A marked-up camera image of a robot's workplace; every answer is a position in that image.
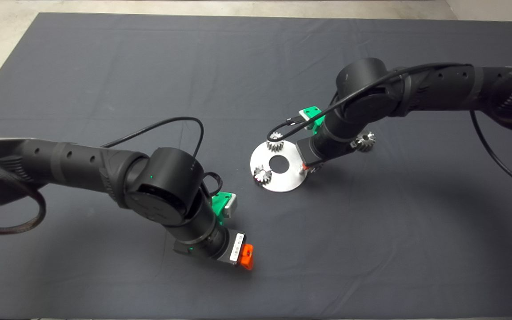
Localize right wrist green camera mount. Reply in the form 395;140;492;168
303;106;325;132

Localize dark grey table cloth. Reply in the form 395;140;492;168
0;12;512;320

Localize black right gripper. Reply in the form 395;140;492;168
296;131;358;173

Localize round metal plate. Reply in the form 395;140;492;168
250;141;308;193

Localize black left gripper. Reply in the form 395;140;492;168
174;228;255;271

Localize left wrist green camera mount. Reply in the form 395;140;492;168
212;192;234;226

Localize large steel gear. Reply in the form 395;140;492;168
353;131;376;152

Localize right wrist black camera cable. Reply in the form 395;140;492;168
267;63;512;196

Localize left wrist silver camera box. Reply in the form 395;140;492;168
223;193;238;218

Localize left wrist black camera cable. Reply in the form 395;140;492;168
101;117;223;198

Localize wrist green camera mount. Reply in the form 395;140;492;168
303;106;325;132
212;192;234;226

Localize wrist black camera cable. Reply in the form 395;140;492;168
101;117;223;198
267;63;512;196

